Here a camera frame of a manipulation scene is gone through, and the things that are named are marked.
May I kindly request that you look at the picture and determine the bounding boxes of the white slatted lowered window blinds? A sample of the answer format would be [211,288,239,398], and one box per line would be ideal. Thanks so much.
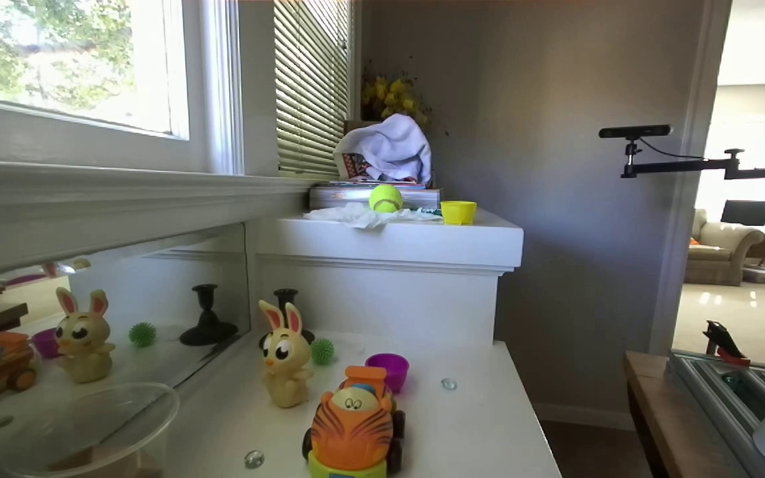
[271,0,357,178]

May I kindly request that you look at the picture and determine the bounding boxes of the white crumpled tissue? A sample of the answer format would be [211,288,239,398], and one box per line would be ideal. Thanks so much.
[301,201,442,237]

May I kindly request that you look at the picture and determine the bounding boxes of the yellow-green tennis ball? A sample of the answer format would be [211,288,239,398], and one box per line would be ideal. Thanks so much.
[366,180,409,216]

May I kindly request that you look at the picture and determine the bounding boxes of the white tall cabinet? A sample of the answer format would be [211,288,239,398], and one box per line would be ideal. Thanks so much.
[247,205,527,353]

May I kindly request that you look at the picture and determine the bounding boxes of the small yellow cup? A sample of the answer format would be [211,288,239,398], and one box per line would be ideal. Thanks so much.
[438,199,480,229]

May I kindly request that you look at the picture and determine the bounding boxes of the black candle holder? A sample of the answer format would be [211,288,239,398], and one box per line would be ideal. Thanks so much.
[271,288,318,348]

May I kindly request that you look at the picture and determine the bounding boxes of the green pompom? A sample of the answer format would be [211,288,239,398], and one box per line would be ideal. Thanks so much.
[308,337,340,370]

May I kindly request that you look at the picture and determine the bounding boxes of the purple small bowl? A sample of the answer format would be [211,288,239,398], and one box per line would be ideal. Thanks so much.
[365,350,413,398]

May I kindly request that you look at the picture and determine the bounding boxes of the yellow flower bunch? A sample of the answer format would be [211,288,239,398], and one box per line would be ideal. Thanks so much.
[360,73,437,135]

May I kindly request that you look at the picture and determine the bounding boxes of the yellow bunny toy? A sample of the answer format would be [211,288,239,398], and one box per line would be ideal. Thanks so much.
[255,297,317,413]

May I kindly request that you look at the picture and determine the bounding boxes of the orange tiger toy car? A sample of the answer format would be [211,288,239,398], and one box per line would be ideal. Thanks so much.
[301,365,409,478]

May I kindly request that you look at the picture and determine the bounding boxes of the white low counter cabinet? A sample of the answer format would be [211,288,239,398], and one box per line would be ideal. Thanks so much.
[0,328,564,478]

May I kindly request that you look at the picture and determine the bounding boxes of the mirror backsplash panel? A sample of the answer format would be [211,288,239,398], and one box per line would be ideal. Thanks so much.
[0,224,255,419]

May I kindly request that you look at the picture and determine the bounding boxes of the brown wooden table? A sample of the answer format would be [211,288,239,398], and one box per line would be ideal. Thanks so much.
[622,348,711,478]

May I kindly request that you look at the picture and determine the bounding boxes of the beige sofa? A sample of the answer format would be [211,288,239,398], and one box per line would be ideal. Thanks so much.
[682,208,765,290]

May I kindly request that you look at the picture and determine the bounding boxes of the clear plastic bowl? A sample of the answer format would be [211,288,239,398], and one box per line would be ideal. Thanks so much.
[0,379,183,478]

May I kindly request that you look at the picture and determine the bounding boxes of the red and black clamp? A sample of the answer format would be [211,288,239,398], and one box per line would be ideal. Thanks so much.
[702,320,754,373]

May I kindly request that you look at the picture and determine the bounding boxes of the dark background screen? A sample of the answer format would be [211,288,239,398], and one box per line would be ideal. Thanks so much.
[721,196,765,229]

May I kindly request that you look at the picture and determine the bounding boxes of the black bar camera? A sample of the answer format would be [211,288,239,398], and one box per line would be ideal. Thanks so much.
[599,123,673,143]

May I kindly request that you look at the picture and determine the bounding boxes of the black camera stand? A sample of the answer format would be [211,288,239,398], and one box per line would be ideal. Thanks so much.
[619,139,765,184]

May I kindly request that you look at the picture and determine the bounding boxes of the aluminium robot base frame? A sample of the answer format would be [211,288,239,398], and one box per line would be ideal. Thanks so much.
[666,348,765,478]

